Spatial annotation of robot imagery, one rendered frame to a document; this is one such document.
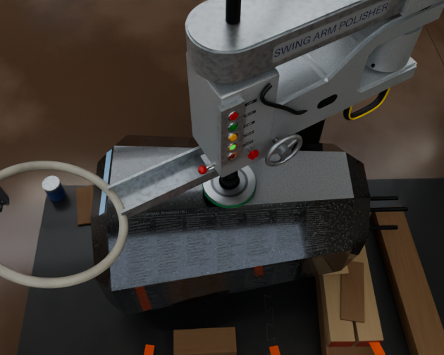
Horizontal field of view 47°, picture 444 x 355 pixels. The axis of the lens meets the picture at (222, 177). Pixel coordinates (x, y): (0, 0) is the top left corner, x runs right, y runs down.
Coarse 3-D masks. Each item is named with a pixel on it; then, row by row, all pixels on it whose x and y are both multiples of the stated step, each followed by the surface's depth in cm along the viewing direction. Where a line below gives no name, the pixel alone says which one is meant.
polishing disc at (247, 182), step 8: (248, 168) 207; (240, 176) 205; (248, 176) 205; (208, 184) 203; (216, 184) 203; (240, 184) 203; (248, 184) 203; (208, 192) 201; (216, 192) 201; (224, 192) 201; (232, 192) 201; (240, 192) 201; (248, 192) 201; (216, 200) 199; (224, 200) 199; (232, 200) 199; (240, 200) 199
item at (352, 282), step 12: (348, 264) 252; (360, 264) 252; (348, 276) 248; (360, 276) 248; (348, 288) 245; (360, 288) 245; (348, 300) 242; (360, 300) 242; (348, 312) 239; (360, 312) 239
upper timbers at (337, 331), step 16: (368, 272) 251; (336, 288) 246; (368, 288) 246; (336, 304) 242; (368, 304) 242; (336, 320) 238; (368, 320) 238; (336, 336) 234; (352, 336) 234; (368, 336) 234
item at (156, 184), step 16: (272, 144) 186; (176, 160) 182; (192, 160) 186; (144, 176) 179; (160, 176) 182; (176, 176) 182; (192, 176) 182; (208, 176) 179; (128, 192) 178; (144, 192) 178; (160, 192) 173; (176, 192) 176; (128, 208) 169; (144, 208) 174
